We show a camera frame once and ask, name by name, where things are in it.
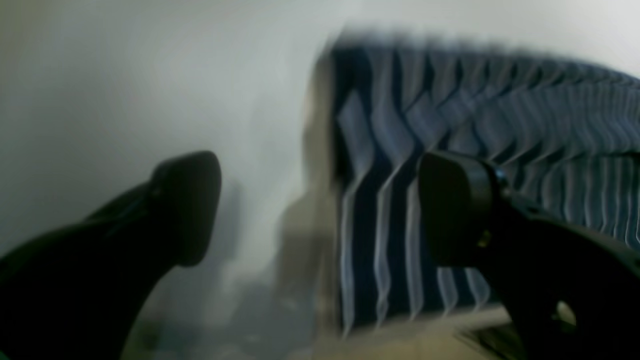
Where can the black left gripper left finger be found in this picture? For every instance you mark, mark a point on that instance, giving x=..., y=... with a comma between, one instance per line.
x=75, y=293

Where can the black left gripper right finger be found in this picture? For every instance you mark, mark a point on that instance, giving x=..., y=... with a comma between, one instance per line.
x=571, y=293

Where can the navy white striped t-shirt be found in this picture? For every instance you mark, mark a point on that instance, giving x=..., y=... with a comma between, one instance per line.
x=427, y=138

